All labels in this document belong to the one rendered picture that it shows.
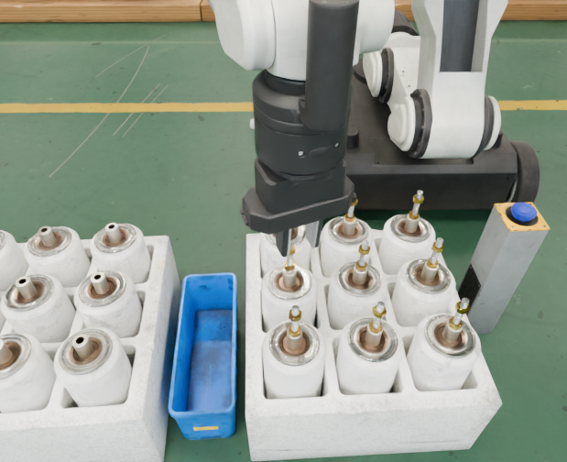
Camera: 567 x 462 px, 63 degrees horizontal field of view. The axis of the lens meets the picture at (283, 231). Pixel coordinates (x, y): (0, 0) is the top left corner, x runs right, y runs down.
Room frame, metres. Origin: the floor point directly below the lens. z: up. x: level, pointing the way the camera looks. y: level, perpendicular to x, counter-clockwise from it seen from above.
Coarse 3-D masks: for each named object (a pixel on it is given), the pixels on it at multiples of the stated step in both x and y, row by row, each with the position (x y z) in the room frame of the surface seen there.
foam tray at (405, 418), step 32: (256, 256) 0.62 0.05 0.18; (320, 256) 0.67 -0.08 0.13; (256, 288) 0.54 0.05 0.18; (320, 288) 0.54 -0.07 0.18; (256, 320) 0.47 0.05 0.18; (320, 320) 0.47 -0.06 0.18; (256, 352) 0.40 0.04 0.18; (480, 352) 0.40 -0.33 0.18; (256, 384) 0.35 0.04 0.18; (480, 384) 0.35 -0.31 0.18; (256, 416) 0.30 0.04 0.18; (288, 416) 0.30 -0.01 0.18; (320, 416) 0.30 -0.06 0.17; (352, 416) 0.30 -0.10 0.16; (384, 416) 0.31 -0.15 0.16; (416, 416) 0.31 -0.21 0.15; (448, 416) 0.31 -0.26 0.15; (480, 416) 0.31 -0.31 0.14; (256, 448) 0.30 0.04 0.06; (288, 448) 0.30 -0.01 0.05; (320, 448) 0.30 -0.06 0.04; (352, 448) 0.30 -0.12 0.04; (384, 448) 0.31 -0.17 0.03; (416, 448) 0.31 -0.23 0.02; (448, 448) 0.31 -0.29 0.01
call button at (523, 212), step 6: (516, 204) 0.60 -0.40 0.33; (522, 204) 0.60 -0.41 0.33; (528, 204) 0.60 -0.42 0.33; (516, 210) 0.59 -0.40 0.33; (522, 210) 0.59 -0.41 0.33; (528, 210) 0.59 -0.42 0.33; (534, 210) 0.59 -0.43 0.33; (516, 216) 0.58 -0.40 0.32; (522, 216) 0.57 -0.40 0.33; (528, 216) 0.57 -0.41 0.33; (534, 216) 0.57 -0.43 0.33
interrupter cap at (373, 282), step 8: (344, 264) 0.53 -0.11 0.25; (352, 264) 0.53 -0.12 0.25; (368, 264) 0.53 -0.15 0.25; (344, 272) 0.51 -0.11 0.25; (352, 272) 0.51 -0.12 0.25; (368, 272) 0.51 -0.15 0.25; (376, 272) 0.51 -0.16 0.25; (344, 280) 0.49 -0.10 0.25; (352, 280) 0.50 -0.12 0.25; (368, 280) 0.50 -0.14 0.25; (376, 280) 0.49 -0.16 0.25; (344, 288) 0.48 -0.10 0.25; (352, 288) 0.48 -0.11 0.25; (360, 288) 0.48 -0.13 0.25; (368, 288) 0.48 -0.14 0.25; (376, 288) 0.48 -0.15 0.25; (360, 296) 0.46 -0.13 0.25
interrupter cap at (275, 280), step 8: (272, 272) 0.51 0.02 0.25; (280, 272) 0.51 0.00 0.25; (296, 272) 0.51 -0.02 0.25; (304, 272) 0.51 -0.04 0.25; (272, 280) 0.49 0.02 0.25; (280, 280) 0.50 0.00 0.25; (296, 280) 0.50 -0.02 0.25; (304, 280) 0.49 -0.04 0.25; (272, 288) 0.48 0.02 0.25; (280, 288) 0.48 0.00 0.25; (288, 288) 0.48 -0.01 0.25; (296, 288) 0.48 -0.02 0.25; (304, 288) 0.48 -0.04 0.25; (280, 296) 0.46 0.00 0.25; (288, 296) 0.46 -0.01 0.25; (296, 296) 0.46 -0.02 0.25
